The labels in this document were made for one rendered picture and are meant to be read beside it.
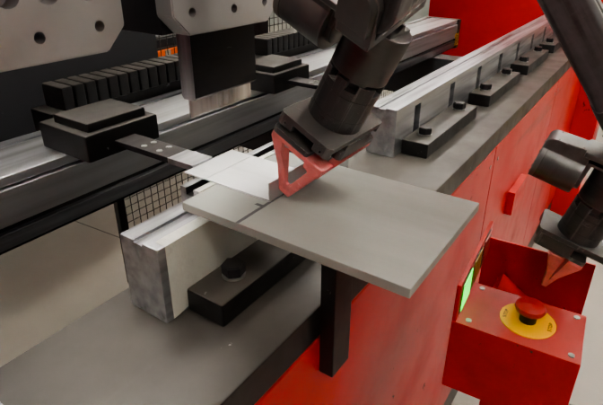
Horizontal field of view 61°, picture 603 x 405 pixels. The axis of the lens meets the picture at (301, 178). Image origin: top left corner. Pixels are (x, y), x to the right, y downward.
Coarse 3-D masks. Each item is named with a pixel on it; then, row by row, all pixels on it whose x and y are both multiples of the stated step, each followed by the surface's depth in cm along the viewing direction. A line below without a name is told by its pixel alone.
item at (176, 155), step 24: (48, 120) 72; (72, 120) 68; (96, 120) 68; (120, 120) 71; (144, 120) 73; (48, 144) 72; (72, 144) 68; (96, 144) 67; (120, 144) 69; (144, 144) 68; (168, 144) 68
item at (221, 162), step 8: (232, 152) 66; (216, 160) 64; (224, 160) 64; (232, 160) 64; (240, 160) 64; (192, 168) 62; (200, 168) 62; (208, 168) 62; (216, 168) 62; (224, 168) 62; (200, 176) 60; (208, 176) 60
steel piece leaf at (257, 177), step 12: (252, 156) 65; (228, 168) 62; (240, 168) 62; (252, 168) 62; (264, 168) 62; (276, 168) 62; (300, 168) 58; (216, 180) 59; (228, 180) 59; (240, 180) 59; (252, 180) 59; (264, 180) 59; (276, 180) 54; (288, 180) 56; (252, 192) 56; (264, 192) 56; (276, 192) 55
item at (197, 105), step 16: (208, 32) 52; (224, 32) 54; (240, 32) 57; (192, 48) 51; (208, 48) 53; (224, 48) 55; (240, 48) 57; (192, 64) 52; (208, 64) 54; (224, 64) 56; (240, 64) 58; (192, 80) 52; (208, 80) 54; (224, 80) 56; (240, 80) 58; (192, 96) 53; (208, 96) 56; (224, 96) 58; (240, 96) 61; (192, 112) 55
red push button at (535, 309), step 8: (520, 304) 68; (528, 304) 68; (536, 304) 68; (544, 304) 69; (520, 312) 68; (528, 312) 67; (536, 312) 67; (544, 312) 67; (520, 320) 69; (528, 320) 68; (536, 320) 69
